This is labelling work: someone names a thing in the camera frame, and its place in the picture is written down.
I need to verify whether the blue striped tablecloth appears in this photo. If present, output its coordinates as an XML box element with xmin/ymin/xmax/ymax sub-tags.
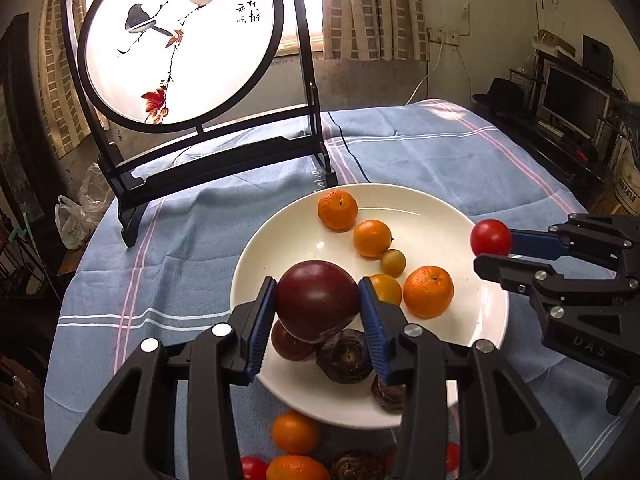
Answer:
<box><xmin>45</xmin><ymin>99</ymin><xmax>640</xmax><ymax>480</ymax></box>

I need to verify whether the white round plate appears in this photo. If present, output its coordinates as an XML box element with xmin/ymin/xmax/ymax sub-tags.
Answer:
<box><xmin>230</xmin><ymin>183</ymin><xmax>510</xmax><ymax>429</ymax></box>

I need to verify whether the white plastic bag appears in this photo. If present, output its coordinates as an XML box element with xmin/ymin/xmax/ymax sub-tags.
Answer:
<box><xmin>54</xmin><ymin>194</ymin><xmax>103</xmax><ymax>251</ymax></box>

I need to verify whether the tangerine off plate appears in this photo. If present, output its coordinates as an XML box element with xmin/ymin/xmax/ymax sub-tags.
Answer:
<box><xmin>271</xmin><ymin>409</ymin><xmax>321</xmax><ymax>456</ymax></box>

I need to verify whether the green handled broom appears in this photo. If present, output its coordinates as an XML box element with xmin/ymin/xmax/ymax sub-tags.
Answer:
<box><xmin>10</xmin><ymin>212</ymin><xmax>61</xmax><ymax>301</ymax></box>

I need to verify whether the brick pattern curtain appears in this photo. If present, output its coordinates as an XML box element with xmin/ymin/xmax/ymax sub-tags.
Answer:
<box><xmin>37</xmin><ymin>0</ymin><xmax>108</xmax><ymax>158</ymax></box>
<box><xmin>320</xmin><ymin>0</ymin><xmax>431</xmax><ymax>63</ymax></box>

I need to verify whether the computer monitor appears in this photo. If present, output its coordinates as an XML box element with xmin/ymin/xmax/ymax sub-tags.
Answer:
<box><xmin>537</xmin><ymin>60</ymin><xmax>611</xmax><ymax>141</ymax></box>

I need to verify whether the dark water chestnut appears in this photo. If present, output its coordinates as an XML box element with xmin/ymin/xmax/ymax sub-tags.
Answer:
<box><xmin>370</xmin><ymin>375</ymin><xmax>408</xmax><ymax>412</ymax></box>
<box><xmin>330</xmin><ymin>450</ymin><xmax>386</xmax><ymax>480</ymax></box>
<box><xmin>315</xmin><ymin>329</ymin><xmax>375</xmax><ymax>385</ymax></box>

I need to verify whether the dark wooden desk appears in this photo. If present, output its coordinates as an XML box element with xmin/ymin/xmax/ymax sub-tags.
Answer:
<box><xmin>472</xmin><ymin>95</ymin><xmax>626</xmax><ymax>201</ymax></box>

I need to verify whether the small olive-brown fruit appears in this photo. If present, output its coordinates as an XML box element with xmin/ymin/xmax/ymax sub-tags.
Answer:
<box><xmin>380</xmin><ymin>249</ymin><xmax>407</xmax><ymax>278</ymax></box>

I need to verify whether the black hat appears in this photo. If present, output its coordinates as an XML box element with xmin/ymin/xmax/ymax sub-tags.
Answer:
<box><xmin>472</xmin><ymin>77</ymin><xmax>531</xmax><ymax>111</ymax></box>

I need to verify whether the dark purple tomato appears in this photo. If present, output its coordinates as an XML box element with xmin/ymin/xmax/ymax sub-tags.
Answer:
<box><xmin>275</xmin><ymin>260</ymin><xmax>362</xmax><ymax>345</ymax></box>
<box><xmin>271</xmin><ymin>319</ymin><xmax>318</xmax><ymax>362</ymax></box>

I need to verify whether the bird painting table screen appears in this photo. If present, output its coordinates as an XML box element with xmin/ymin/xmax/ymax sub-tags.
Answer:
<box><xmin>61</xmin><ymin>0</ymin><xmax>340</xmax><ymax>248</ymax></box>

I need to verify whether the clear plastic bag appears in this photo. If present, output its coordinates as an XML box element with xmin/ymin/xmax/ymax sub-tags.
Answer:
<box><xmin>80</xmin><ymin>162</ymin><xmax>116</xmax><ymax>206</ymax></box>

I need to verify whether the bright window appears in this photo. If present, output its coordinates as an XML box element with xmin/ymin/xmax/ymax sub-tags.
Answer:
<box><xmin>287</xmin><ymin>0</ymin><xmax>326</xmax><ymax>53</ymax></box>

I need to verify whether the pale printed container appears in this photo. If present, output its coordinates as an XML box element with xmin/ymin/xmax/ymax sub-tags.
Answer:
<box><xmin>612</xmin><ymin>152</ymin><xmax>640</xmax><ymax>211</ymax></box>

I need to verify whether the white power cable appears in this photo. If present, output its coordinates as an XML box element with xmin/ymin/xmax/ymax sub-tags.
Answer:
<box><xmin>405</xmin><ymin>42</ymin><xmax>446</xmax><ymax>106</ymax></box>

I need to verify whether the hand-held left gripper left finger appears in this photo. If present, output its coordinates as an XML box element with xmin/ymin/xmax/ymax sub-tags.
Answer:
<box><xmin>52</xmin><ymin>276</ymin><xmax>278</xmax><ymax>480</ymax></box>

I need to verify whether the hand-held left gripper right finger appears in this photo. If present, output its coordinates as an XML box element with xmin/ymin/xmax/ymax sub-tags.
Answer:
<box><xmin>357</xmin><ymin>276</ymin><xmax>583</xmax><ymax>480</ymax></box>

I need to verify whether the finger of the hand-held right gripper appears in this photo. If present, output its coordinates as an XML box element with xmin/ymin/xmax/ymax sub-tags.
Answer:
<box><xmin>474</xmin><ymin>254</ymin><xmax>640</xmax><ymax>378</ymax></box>
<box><xmin>509</xmin><ymin>214</ymin><xmax>640</xmax><ymax>281</ymax></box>

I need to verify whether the tangerine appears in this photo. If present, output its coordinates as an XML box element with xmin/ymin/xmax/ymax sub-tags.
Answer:
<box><xmin>403</xmin><ymin>265</ymin><xmax>455</xmax><ymax>319</ymax></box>
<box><xmin>265</xmin><ymin>454</ymin><xmax>331</xmax><ymax>480</ymax></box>
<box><xmin>317</xmin><ymin>188</ymin><xmax>359</xmax><ymax>233</ymax></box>

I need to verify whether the smooth orange tomato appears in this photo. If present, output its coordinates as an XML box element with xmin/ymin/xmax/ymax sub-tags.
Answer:
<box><xmin>369</xmin><ymin>273</ymin><xmax>403</xmax><ymax>307</ymax></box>
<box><xmin>353</xmin><ymin>219</ymin><xmax>393</xmax><ymax>260</ymax></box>

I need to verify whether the black speaker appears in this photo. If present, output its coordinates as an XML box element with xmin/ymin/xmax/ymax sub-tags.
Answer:
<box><xmin>582</xmin><ymin>35</ymin><xmax>615</xmax><ymax>78</ymax></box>

